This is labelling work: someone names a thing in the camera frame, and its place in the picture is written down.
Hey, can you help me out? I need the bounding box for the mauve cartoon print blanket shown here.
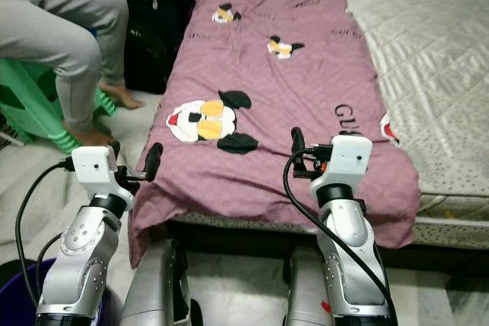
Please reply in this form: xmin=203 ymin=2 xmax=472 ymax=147
xmin=128 ymin=0 xmax=421 ymax=270

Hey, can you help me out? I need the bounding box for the white quilted mattress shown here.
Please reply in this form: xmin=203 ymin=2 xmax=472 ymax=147
xmin=168 ymin=0 xmax=489 ymax=250

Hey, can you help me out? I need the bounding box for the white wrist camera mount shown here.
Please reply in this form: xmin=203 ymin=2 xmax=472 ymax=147
xmin=309 ymin=134 xmax=374 ymax=195
xmin=71 ymin=145 xmax=132 ymax=206

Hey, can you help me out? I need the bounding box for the person in grey trousers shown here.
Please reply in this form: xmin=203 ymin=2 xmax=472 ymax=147
xmin=0 ymin=0 xmax=146 ymax=150

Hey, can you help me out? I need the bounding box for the purple plastic bucket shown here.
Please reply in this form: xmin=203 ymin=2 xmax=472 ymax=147
xmin=0 ymin=257 xmax=58 ymax=326

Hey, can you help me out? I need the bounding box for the green plastic stool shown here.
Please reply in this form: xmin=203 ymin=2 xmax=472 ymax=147
xmin=0 ymin=57 xmax=117 ymax=153

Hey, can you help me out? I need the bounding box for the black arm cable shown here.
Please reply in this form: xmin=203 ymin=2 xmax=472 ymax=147
xmin=283 ymin=147 xmax=398 ymax=326
xmin=15 ymin=160 xmax=76 ymax=311

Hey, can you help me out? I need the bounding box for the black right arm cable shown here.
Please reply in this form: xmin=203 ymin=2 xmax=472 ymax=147
xmin=283 ymin=147 xmax=398 ymax=326

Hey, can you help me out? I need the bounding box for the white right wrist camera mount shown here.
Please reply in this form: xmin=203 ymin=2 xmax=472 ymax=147
xmin=309 ymin=134 xmax=374 ymax=195

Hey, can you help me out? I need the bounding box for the grey right robot leg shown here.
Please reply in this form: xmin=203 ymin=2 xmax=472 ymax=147
xmin=279 ymin=246 xmax=337 ymax=326

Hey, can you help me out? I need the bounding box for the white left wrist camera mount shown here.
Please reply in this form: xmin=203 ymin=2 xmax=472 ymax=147
xmin=71 ymin=145 xmax=132 ymax=206

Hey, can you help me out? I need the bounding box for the black cabinet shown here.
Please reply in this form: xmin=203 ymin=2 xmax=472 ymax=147
xmin=46 ymin=0 xmax=196 ymax=96

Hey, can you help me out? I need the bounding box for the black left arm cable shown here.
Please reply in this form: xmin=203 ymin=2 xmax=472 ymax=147
xmin=15 ymin=160 xmax=76 ymax=311

